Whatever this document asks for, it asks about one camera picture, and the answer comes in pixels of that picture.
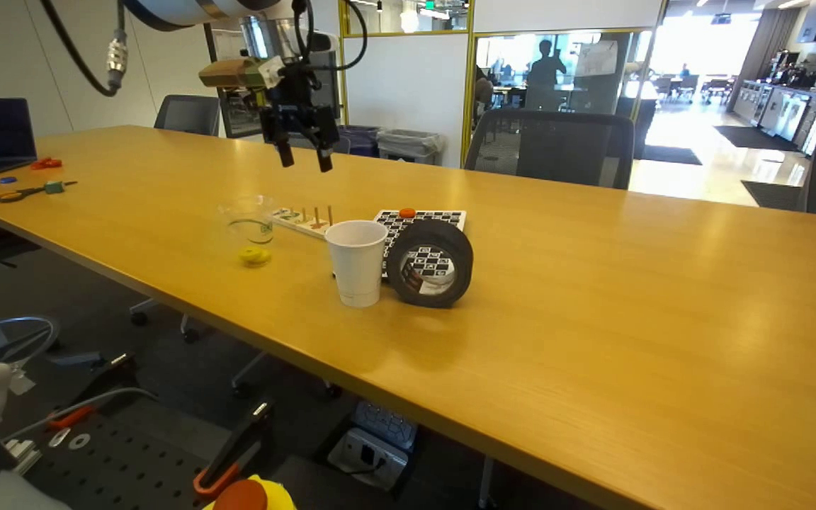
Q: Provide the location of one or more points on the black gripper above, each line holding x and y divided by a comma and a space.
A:
297, 108

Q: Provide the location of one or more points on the orange disc with hole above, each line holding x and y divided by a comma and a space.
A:
408, 213

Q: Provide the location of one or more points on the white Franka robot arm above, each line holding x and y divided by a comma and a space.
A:
190, 9

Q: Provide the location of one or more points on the wooden number puzzle board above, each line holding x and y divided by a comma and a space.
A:
294, 219

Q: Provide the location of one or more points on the clear glass cup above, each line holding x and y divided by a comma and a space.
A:
252, 227

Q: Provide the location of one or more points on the grey bin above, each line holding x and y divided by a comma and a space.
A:
408, 145

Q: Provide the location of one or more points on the black white marker checkerboard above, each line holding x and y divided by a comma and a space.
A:
395, 222

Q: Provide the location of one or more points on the white paper cup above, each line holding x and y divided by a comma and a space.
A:
357, 266

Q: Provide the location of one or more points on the grey office chair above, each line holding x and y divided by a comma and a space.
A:
549, 145
185, 114

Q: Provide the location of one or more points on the black white toy wheel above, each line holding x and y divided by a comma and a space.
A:
464, 260

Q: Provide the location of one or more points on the person in dark clothes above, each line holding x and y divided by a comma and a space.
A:
548, 73

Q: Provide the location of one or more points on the small red toy piece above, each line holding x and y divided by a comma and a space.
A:
46, 162

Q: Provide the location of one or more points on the grey floor power box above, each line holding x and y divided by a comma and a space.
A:
368, 454

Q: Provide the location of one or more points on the black orange clamp tool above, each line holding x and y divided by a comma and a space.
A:
232, 454

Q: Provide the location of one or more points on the yellow red emergency stop button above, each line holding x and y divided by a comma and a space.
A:
252, 497

